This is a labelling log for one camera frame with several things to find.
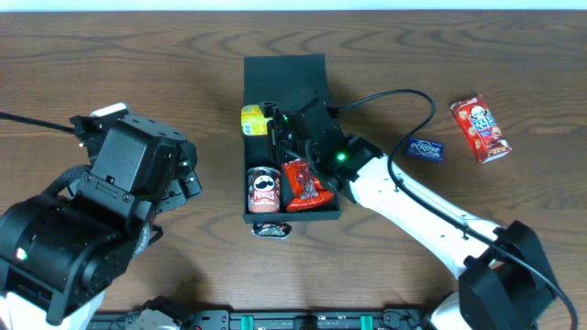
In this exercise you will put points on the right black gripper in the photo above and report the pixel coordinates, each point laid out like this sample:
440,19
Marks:
277,133

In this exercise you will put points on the dark green box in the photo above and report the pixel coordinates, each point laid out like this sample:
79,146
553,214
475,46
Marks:
268,79

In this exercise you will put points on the red pringles can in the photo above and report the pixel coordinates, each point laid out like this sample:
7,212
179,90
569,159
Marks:
263,190

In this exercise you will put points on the red hacks candy bag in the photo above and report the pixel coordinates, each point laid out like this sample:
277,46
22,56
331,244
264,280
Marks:
308,192

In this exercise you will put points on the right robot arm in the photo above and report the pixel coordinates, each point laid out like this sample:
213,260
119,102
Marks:
504,277

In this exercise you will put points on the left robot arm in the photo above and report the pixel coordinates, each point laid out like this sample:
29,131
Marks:
62,248

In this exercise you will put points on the small black candy wrapper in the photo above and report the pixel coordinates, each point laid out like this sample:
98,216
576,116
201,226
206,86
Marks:
271,230

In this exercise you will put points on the blue eclipse mint tin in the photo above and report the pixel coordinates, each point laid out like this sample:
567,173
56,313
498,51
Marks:
424,149

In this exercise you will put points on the red panda biscuit box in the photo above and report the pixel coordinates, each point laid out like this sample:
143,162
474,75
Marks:
479,127

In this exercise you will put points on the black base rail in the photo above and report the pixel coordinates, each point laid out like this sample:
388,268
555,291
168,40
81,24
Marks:
163,313

